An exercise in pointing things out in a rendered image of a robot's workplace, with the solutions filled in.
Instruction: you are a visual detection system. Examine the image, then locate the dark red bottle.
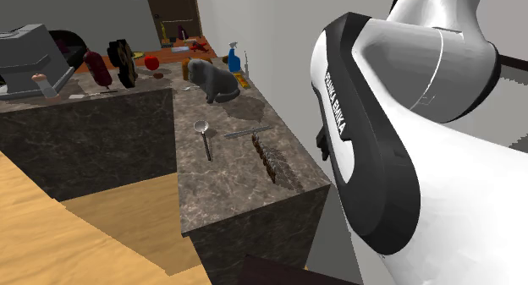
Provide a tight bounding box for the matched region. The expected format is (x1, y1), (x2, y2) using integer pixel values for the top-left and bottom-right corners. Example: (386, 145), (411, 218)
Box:
(82, 48), (114, 90)

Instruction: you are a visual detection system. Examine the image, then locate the dark robot stand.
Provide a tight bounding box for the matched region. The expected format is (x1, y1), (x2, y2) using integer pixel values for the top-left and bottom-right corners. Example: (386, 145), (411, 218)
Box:
(236, 255), (360, 285)

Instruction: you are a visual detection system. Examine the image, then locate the orange table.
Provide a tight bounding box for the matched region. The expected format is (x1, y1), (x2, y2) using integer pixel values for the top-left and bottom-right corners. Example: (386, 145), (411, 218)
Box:
(74, 21), (219, 74)

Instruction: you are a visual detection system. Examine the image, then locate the blue spray bottle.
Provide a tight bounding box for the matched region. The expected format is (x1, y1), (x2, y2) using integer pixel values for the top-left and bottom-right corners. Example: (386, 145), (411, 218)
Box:
(227, 41), (242, 74)

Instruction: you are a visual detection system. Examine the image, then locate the grey cat figure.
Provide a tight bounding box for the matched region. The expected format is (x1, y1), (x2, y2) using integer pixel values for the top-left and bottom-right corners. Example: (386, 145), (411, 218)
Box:
(187, 58), (242, 105)

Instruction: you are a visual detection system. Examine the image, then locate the red apple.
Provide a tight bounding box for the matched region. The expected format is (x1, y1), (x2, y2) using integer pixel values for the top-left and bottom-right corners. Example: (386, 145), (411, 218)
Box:
(143, 54), (161, 72)

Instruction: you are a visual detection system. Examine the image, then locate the black round appliance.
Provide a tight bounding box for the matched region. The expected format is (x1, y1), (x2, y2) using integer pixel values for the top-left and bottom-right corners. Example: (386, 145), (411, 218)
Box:
(47, 29), (89, 71)

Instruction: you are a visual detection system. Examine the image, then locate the orange jar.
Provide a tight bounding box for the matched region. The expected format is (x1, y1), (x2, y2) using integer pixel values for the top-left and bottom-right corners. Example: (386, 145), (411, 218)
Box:
(181, 57), (214, 82)

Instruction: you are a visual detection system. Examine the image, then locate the yellow box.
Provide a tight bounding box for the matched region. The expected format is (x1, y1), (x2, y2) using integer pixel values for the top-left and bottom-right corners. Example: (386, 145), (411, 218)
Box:
(232, 71), (252, 90)

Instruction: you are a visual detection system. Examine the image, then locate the brown ridged stick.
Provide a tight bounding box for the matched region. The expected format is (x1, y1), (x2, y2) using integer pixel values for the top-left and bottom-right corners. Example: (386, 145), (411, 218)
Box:
(250, 133), (277, 184)

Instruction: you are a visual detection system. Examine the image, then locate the brown door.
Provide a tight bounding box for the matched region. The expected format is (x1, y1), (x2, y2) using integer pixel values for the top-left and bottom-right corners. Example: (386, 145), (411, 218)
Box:
(144, 0), (204, 46)

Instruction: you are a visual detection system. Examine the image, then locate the grey ruler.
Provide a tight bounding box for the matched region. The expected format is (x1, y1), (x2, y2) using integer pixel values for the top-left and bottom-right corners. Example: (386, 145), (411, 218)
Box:
(223, 125), (274, 140)

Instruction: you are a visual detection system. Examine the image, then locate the grey pepper mill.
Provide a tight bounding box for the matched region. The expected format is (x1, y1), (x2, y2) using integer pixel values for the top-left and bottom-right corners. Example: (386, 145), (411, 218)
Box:
(31, 73), (59, 100)

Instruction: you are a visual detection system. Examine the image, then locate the grey kitchen appliance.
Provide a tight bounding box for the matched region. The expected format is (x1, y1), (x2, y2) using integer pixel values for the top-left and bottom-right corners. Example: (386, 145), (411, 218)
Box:
(0, 23), (76, 101)

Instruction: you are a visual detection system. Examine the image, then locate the silver ladle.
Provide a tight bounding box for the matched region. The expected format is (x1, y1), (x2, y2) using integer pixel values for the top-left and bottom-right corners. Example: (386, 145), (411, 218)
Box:
(193, 119), (214, 162)

